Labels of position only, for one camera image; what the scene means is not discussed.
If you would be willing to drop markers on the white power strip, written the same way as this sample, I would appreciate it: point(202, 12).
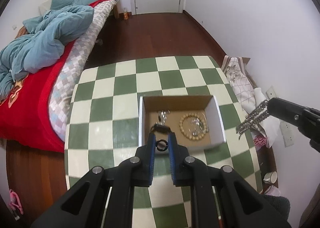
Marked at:
point(285, 127)

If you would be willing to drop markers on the floral quilted fabric bag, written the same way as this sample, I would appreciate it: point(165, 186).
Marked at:
point(234, 70)

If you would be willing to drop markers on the white plastic shopping bag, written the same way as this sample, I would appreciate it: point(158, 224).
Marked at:
point(260, 140)

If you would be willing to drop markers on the white cardboard box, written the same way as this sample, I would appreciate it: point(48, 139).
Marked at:
point(195, 120)

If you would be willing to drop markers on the black smart band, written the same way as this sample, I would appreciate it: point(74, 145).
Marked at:
point(160, 128)

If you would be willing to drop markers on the blue quilt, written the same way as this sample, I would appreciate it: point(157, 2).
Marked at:
point(45, 40)

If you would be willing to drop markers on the white cup on floor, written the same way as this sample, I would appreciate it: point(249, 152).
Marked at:
point(270, 177)

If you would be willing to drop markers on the bed with red sheet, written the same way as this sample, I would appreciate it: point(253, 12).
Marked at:
point(36, 110)

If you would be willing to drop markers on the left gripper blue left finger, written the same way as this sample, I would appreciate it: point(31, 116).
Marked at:
point(145, 168)

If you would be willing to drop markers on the pink hanger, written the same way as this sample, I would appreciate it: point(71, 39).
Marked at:
point(15, 203)

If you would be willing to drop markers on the green white checkered table cover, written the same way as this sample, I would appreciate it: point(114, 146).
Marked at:
point(103, 128)

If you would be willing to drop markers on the small bottle by door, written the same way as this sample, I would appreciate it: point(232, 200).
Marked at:
point(125, 15)

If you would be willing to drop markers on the white cloth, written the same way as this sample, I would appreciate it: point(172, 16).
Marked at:
point(267, 125)

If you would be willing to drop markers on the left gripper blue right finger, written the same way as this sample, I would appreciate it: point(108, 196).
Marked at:
point(180, 174)

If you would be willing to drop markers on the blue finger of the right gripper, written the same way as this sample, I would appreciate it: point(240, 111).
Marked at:
point(306, 119)

